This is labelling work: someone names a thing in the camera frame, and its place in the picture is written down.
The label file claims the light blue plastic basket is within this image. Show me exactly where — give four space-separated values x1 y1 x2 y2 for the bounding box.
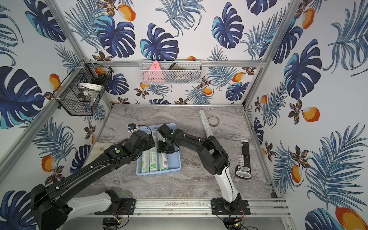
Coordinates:
136 123 182 177

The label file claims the brown item in basket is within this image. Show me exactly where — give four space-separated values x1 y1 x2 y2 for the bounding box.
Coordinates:
168 63 185 71

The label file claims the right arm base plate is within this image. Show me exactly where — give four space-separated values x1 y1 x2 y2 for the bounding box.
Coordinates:
211 198 251 216

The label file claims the aluminium front rail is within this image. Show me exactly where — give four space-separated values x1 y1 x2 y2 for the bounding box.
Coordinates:
129 198 291 218

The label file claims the white wire wall basket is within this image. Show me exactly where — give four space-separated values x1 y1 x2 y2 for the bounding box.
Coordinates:
139 59 203 85

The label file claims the pink triangular item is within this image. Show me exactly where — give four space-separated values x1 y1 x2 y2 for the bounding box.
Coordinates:
142 60 164 84

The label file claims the white bowl in basket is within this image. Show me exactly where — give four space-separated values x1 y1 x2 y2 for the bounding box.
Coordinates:
78 82 103 92

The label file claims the black wire wall basket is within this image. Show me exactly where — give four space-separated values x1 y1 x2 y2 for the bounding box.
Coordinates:
52 59 114 116

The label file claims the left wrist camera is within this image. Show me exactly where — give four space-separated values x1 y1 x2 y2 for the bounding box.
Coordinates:
128 123 137 131

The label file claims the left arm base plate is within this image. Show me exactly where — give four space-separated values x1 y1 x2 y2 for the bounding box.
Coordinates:
94 197 136 216

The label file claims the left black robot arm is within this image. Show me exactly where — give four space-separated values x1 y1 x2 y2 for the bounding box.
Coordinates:
30 130 155 230

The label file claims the plastic wrap roll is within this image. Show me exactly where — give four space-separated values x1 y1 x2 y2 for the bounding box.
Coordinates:
157 135 168 171
199 110 213 138
141 150 150 173
149 131 158 172

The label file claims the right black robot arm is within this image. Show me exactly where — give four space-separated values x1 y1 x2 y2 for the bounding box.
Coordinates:
158 124 242 209

